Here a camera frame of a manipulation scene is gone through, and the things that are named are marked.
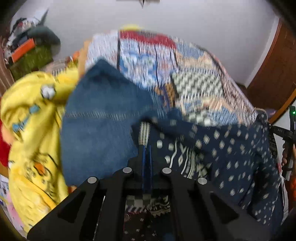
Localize navy patterned hooded garment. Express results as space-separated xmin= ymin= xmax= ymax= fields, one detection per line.
xmin=132 ymin=109 xmax=283 ymax=234

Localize clutter pile of clothes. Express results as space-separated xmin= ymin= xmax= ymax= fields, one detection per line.
xmin=2 ymin=9 xmax=49 ymax=59

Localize person's right hand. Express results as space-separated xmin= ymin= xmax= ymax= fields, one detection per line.
xmin=281 ymin=142 xmax=296 ymax=175

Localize wooden wardrobe with door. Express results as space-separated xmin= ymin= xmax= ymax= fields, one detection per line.
xmin=247 ymin=21 xmax=295 ymax=123

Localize folded blue denim jeans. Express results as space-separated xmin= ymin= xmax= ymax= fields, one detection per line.
xmin=61 ymin=59 xmax=164 ymax=186

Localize red plush fabric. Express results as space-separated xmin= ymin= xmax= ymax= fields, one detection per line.
xmin=0 ymin=132 xmax=10 ymax=167

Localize yellow cartoon blanket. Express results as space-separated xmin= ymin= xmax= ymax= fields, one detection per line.
xmin=1 ymin=68 xmax=79 ymax=232

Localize patchwork bed cover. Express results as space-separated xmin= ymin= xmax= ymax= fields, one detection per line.
xmin=78 ymin=29 xmax=257 ymax=126

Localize striped red curtain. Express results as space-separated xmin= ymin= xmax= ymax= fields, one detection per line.
xmin=0 ymin=46 xmax=15 ymax=97

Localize orange box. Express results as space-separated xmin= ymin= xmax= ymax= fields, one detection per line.
xmin=11 ymin=38 xmax=35 ymax=63

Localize dark grey cushion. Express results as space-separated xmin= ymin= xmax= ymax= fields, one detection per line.
xmin=27 ymin=26 xmax=61 ymax=56

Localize yellow curved bed rail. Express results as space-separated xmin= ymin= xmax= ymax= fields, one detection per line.
xmin=120 ymin=24 xmax=143 ymax=31

